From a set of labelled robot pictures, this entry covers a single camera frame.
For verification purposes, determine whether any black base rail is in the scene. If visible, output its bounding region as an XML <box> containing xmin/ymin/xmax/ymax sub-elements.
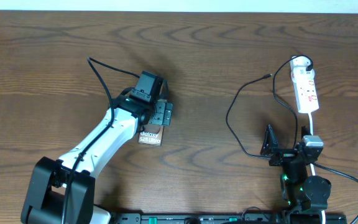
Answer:
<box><xmin>109</xmin><ymin>211</ymin><xmax>347</xmax><ymax>224</ymax></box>

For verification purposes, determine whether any black left camera cable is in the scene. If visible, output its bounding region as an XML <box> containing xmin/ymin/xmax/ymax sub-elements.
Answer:
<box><xmin>60</xmin><ymin>56</ymin><xmax>169</xmax><ymax>224</ymax></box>

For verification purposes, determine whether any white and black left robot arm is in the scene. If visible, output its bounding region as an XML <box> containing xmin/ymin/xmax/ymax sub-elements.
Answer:
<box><xmin>21</xmin><ymin>71</ymin><xmax>173</xmax><ymax>223</ymax></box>

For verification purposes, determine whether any black camera cable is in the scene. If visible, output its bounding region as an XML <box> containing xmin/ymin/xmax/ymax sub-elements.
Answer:
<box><xmin>60</xmin><ymin>56</ymin><xmax>169</xmax><ymax>224</ymax></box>
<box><xmin>310</xmin><ymin>161</ymin><xmax>358</xmax><ymax>224</ymax></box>

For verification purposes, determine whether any bronze Galaxy smartphone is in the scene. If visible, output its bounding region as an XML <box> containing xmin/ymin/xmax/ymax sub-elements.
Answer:
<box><xmin>138</xmin><ymin>124</ymin><xmax>164</xmax><ymax>147</ymax></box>

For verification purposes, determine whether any white power strip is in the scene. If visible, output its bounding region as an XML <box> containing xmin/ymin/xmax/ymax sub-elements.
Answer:
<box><xmin>290</xmin><ymin>56</ymin><xmax>319</xmax><ymax>114</ymax></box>

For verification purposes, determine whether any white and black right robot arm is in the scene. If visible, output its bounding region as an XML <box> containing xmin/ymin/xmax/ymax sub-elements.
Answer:
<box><xmin>260</xmin><ymin>125</ymin><xmax>331</xmax><ymax>223</ymax></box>

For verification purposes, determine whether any black right camera cable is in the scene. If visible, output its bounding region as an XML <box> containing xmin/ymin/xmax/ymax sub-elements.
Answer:
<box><xmin>310</xmin><ymin>161</ymin><xmax>358</xmax><ymax>224</ymax></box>

